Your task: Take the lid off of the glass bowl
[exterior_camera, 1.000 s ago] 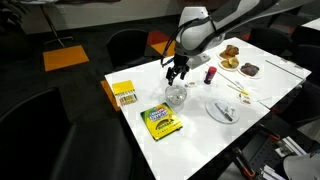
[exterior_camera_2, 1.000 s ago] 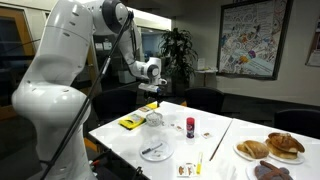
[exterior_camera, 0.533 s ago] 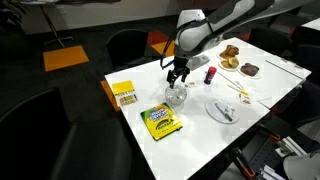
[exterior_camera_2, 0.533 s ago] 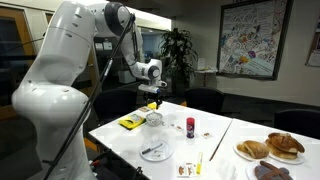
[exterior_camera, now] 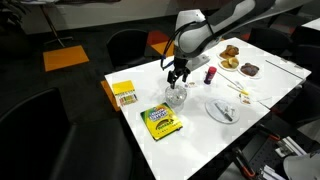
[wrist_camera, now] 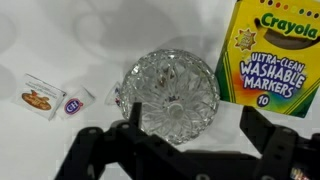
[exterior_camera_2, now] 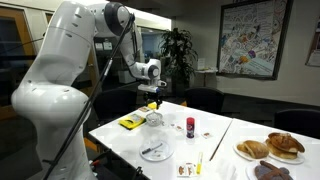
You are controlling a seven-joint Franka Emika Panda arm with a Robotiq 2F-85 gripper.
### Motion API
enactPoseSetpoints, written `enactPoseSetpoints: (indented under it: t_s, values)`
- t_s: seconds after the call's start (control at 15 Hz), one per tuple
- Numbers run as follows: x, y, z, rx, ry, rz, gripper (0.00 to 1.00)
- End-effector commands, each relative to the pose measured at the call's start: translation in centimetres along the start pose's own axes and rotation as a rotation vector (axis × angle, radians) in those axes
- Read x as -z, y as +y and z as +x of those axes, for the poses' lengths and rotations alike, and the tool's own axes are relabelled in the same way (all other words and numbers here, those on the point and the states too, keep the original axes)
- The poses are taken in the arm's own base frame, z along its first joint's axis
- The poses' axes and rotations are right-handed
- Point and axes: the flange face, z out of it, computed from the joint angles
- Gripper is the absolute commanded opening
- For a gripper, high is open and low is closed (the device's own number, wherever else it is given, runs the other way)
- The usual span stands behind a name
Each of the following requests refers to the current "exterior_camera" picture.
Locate white plate with chocolate donut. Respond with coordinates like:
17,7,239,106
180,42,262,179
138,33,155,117
238,62,263,80

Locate dark potted plant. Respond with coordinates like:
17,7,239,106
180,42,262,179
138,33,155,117
0,0,28,32

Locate clear glass bowl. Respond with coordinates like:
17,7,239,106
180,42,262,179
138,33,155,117
164,92,189,113

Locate aluminium rails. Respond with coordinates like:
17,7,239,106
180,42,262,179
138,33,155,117
275,135,307,158

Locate white plate with cutlery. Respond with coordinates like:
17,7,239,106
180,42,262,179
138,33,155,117
204,98,240,125

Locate large black chair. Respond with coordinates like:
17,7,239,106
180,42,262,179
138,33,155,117
0,87,135,180

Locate white plate with brown pastries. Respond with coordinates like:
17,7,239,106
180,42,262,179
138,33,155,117
217,44,241,61

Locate black handled knife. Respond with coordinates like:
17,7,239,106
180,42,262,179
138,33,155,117
214,102,234,122

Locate clear glass bowl lid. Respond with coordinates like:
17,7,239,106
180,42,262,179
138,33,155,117
165,84,188,98

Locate yellow green Crayola marker box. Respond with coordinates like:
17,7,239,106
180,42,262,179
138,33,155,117
139,102,184,141

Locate metal table stand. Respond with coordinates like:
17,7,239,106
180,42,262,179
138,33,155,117
39,2,74,48

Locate black and blue cable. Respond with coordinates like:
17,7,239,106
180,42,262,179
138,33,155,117
160,20,214,72

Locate black orange clamp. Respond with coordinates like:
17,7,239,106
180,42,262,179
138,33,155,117
232,145,258,180
255,123,282,142

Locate black office chair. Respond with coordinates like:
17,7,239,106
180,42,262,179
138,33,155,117
248,26,293,56
279,43,320,126
106,28,150,72

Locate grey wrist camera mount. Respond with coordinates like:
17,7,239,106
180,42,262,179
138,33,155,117
188,54,212,72

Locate grey white cover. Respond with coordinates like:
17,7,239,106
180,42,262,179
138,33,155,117
283,150,320,180

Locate red and purple bottle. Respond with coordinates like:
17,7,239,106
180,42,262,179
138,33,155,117
203,66,218,85

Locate yellow pastry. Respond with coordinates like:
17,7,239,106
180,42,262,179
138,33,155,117
220,57,240,70

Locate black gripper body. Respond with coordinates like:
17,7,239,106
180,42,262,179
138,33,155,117
171,57,192,74

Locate white plastic utensil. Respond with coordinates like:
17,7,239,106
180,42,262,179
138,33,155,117
233,79,245,90

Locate yellow handled utensil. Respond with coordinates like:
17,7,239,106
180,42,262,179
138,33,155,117
227,83,250,96

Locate small silver fork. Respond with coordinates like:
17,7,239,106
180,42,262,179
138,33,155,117
224,105,236,118

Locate yellow pack of coloured markers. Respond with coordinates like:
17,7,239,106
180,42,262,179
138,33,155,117
111,79,139,108

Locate chocolate donut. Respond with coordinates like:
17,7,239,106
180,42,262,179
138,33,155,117
240,62,260,77

